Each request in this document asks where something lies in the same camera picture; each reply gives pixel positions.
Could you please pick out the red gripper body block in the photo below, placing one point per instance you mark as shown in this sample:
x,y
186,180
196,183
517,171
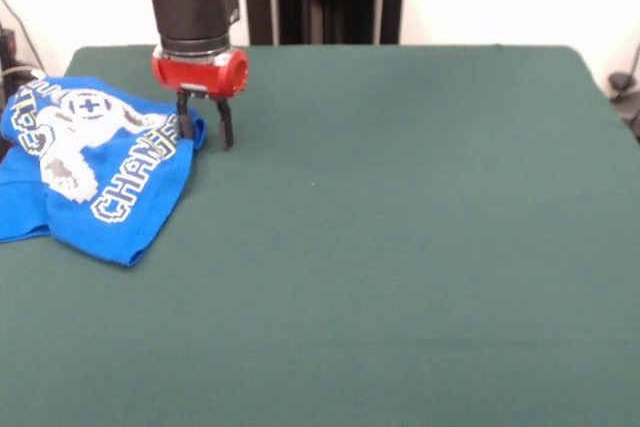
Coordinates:
x,y
200,72

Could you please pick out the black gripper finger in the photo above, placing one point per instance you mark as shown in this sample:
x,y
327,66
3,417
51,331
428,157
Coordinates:
x,y
185,117
225,124

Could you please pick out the blue printed shirt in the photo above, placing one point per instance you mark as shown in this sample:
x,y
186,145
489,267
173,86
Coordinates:
x,y
100,207

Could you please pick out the dark green tablecloth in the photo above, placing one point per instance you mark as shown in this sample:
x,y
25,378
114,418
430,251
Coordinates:
x,y
400,222

